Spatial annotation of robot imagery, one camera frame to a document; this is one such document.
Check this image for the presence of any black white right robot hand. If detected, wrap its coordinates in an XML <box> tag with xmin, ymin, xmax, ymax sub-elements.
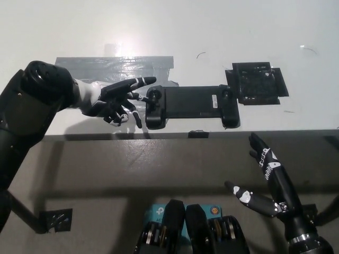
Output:
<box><xmin>224</xmin><ymin>132</ymin><xmax>318</xmax><ymax>243</ymax></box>

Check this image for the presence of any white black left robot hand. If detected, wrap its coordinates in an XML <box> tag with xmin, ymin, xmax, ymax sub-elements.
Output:
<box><xmin>73</xmin><ymin>76</ymin><xmax>157</xmax><ymax>130</ymax></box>

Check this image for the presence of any black game controller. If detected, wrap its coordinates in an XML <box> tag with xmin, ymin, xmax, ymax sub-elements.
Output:
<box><xmin>145</xmin><ymin>84</ymin><xmax>240</xmax><ymax>130</ymax></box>

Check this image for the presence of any large grey tape patch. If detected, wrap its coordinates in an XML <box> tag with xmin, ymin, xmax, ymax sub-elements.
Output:
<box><xmin>54</xmin><ymin>55</ymin><xmax>181</xmax><ymax>119</ymax></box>

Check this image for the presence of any black floor tape patch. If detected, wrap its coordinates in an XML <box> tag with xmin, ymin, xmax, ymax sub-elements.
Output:
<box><xmin>301</xmin><ymin>204</ymin><xmax>319</xmax><ymax>226</ymax></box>
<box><xmin>39</xmin><ymin>208</ymin><xmax>73</xmax><ymax>234</ymax></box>

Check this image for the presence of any small black tape strip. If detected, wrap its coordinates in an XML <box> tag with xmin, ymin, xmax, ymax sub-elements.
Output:
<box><xmin>188</xmin><ymin>130</ymin><xmax>209</xmax><ymax>139</ymax></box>

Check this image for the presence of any black tape square patch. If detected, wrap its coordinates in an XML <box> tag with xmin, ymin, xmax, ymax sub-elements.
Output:
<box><xmin>225</xmin><ymin>61</ymin><xmax>289</xmax><ymax>106</ymax></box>

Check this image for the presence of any teal router box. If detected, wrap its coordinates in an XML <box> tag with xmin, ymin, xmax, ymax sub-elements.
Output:
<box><xmin>144</xmin><ymin>203</ymin><xmax>222</xmax><ymax>239</ymax></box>

